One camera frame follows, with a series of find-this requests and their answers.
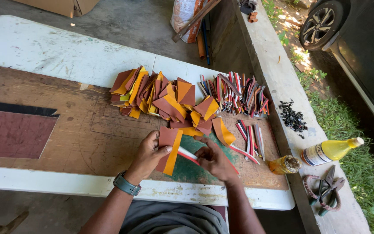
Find person's left hand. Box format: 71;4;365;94
124;130;173;186

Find person's right hand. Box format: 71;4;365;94
193;135;239;184

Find brown orange leather piece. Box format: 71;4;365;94
155;126;184;176

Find red white rubber strip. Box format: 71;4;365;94
177;146;239;175

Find curved red white strip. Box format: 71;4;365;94
229;144;260;165

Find green cutting mat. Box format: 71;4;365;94
170;133;240;186

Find curved brown orange leather cutout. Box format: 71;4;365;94
212;117;236;148

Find grey green wristwatch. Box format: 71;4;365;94
113;171;142;196

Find row of red white bands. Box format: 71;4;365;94
236;119;266;162

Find brown wooden work board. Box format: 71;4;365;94
0;66;289;191

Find pile of brown orange cutouts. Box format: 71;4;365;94
109;66;220;137

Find amber glue jar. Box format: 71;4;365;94
269;155;302;176

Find person's grey shorts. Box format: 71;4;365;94
119;200;230;234

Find heap of mixed coloured strips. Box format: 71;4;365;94
197;71;270;118

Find pile of small black scraps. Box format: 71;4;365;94
278;100;308;140

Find yellow plastic bottle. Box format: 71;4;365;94
301;137;365;167

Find orange pipe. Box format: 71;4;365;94
196;31;206;60

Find blue pipe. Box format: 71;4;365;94
201;18;211;65

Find black sheet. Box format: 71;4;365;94
0;101;60;118

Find white folding table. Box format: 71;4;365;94
0;15;295;211

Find wooden stick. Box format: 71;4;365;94
172;0;222;43

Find white orange sack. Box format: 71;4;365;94
170;0;209;44

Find wooden stool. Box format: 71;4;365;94
0;211;30;234

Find black rubber scraps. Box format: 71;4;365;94
238;0;258;15

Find cardboard box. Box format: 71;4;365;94
12;0;100;18

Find dark car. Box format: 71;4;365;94
299;0;374;145

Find scissors with wrapped handles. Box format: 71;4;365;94
304;165;343;212

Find green handled pliers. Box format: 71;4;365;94
310;177;346;217

